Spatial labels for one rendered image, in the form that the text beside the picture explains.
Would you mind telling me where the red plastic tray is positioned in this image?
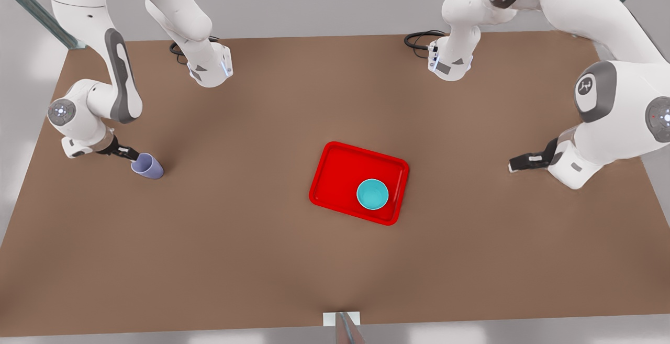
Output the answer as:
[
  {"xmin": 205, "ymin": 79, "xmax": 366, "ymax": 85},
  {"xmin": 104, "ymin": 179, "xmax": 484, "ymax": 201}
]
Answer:
[{"xmin": 308, "ymin": 141, "xmax": 410, "ymax": 227}]

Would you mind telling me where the silver frame post with foot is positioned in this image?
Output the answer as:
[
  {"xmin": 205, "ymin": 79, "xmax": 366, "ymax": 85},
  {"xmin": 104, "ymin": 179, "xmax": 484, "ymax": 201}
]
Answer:
[{"xmin": 322, "ymin": 311, "xmax": 368, "ymax": 344}]

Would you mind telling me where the purple cup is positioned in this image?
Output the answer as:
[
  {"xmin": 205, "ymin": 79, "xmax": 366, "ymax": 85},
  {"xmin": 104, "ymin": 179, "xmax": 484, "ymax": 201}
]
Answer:
[{"xmin": 130, "ymin": 153, "xmax": 164, "ymax": 181}]

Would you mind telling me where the black cable loop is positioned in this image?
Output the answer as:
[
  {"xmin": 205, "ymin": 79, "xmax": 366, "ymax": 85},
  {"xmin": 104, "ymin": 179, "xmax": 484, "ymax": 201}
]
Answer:
[
  {"xmin": 404, "ymin": 30, "xmax": 447, "ymax": 60},
  {"xmin": 169, "ymin": 36, "xmax": 221, "ymax": 66}
]

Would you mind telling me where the teal bowl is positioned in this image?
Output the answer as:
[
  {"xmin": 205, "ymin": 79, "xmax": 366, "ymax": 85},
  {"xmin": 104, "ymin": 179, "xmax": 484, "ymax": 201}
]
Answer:
[{"xmin": 356, "ymin": 178, "xmax": 390, "ymax": 211}]

